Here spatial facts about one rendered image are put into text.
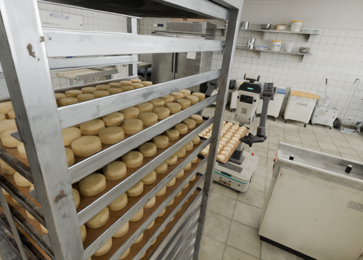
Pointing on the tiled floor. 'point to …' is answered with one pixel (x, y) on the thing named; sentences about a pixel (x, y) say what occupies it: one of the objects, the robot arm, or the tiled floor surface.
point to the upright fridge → (166, 71)
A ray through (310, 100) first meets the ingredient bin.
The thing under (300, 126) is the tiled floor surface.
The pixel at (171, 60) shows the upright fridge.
